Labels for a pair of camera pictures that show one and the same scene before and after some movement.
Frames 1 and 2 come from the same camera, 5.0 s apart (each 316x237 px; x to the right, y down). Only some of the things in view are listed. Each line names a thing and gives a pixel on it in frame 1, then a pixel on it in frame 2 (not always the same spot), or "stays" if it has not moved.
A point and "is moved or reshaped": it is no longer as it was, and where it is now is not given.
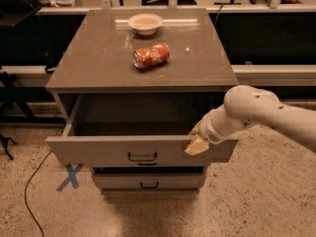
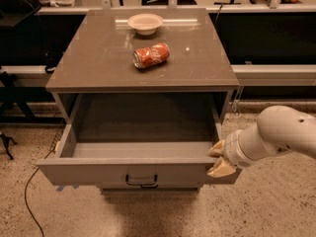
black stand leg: x=4 y=140 stays
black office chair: x=15 y=8 stays
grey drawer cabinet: x=130 y=86 stays
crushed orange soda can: x=151 y=56 stays
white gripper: x=208 y=129 → x=231 y=148
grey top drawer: x=136 y=129 is moved or reshaped
